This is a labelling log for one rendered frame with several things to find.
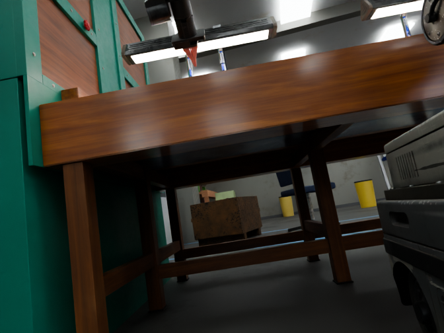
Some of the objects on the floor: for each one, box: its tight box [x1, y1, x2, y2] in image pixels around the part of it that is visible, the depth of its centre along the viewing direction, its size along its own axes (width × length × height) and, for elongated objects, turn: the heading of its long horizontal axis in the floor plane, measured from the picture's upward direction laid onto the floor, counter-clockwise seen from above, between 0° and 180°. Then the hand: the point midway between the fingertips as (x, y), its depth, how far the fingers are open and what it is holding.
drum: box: [353, 179, 377, 208], centre depth 675 cm, size 38×37×59 cm
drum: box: [279, 196, 294, 217], centre depth 863 cm, size 36×36×58 cm
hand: (195, 63), depth 99 cm, fingers closed
